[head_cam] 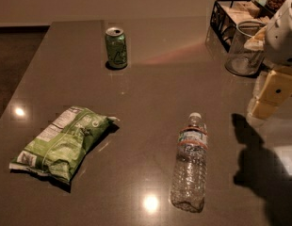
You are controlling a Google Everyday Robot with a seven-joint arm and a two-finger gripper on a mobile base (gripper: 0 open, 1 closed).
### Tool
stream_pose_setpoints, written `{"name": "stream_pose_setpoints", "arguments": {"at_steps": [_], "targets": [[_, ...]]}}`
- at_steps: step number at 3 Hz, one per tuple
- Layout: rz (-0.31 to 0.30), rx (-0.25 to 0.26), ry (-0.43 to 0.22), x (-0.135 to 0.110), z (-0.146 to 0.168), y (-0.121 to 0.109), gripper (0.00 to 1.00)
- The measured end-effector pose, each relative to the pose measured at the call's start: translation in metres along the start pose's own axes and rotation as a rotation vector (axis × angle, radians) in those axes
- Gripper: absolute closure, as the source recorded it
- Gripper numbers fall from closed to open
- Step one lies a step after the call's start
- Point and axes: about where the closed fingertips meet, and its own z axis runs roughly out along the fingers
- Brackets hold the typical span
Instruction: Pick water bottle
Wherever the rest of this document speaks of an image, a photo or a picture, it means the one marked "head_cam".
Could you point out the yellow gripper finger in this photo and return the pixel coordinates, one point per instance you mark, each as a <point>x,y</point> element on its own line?
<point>270,91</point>

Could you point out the clear plastic water bottle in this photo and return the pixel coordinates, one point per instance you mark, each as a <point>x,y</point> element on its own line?
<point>189,175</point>

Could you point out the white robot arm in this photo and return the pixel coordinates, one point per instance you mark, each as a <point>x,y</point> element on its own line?
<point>278,39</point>

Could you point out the clear glass jar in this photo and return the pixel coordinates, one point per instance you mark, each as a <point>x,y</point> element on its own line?
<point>241,59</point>

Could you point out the green soda can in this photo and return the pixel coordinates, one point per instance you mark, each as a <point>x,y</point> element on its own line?
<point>115,43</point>

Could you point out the green chip bag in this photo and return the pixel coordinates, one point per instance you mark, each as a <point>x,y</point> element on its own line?
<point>60,148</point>

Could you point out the black wire basket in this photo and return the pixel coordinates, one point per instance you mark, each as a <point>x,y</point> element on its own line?
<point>226,14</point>

